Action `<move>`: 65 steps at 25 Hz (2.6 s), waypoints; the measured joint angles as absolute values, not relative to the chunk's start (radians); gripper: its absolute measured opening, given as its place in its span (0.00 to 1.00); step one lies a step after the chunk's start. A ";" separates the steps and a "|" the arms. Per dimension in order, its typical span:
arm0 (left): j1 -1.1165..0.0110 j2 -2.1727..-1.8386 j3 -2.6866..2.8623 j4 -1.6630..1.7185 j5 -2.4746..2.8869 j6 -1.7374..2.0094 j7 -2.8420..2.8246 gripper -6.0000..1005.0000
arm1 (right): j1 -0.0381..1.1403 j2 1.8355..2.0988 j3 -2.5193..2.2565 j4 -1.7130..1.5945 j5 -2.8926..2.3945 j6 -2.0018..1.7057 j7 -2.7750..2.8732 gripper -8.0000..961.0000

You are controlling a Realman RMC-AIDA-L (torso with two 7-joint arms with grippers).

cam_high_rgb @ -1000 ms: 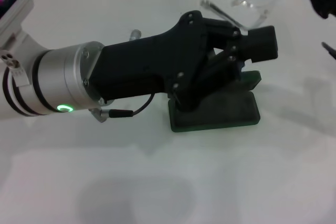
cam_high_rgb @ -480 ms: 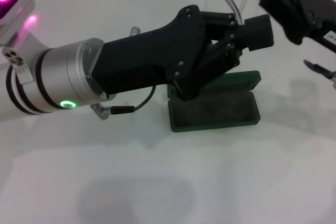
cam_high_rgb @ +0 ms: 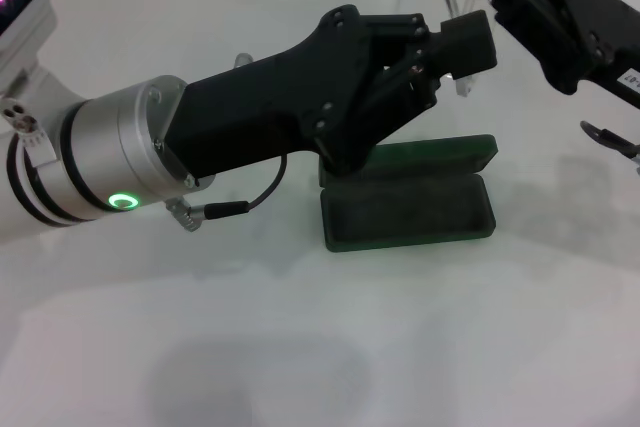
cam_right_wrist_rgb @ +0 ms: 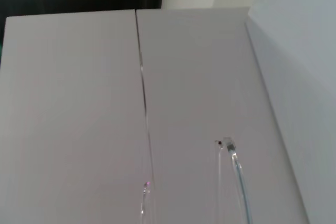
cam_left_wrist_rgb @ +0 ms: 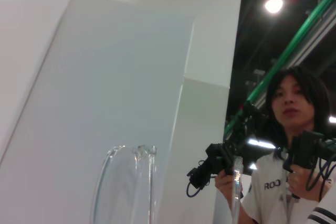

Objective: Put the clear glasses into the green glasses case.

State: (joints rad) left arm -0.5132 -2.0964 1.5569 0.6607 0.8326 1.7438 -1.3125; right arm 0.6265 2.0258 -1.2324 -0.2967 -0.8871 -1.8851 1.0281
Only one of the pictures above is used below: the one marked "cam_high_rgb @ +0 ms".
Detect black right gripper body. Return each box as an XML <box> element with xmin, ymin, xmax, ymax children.
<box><xmin>537</xmin><ymin>0</ymin><xmax>640</xmax><ymax>112</ymax></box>

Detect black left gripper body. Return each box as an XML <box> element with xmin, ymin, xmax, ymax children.
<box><xmin>159</xmin><ymin>3</ymin><xmax>437</xmax><ymax>194</ymax></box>

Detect green glasses case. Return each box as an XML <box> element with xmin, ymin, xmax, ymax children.
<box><xmin>317</xmin><ymin>133</ymin><xmax>500</xmax><ymax>254</ymax></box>

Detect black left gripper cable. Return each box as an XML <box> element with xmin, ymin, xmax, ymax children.
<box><xmin>164</xmin><ymin>153</ymin><xmax>290</xmax><ymax>234</ymax></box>

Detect clear white glasses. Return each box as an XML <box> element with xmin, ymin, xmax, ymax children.
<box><xmin>398</xmin><ymin>0</ymin><xmax>484</xmax><ymax>99</ymax></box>

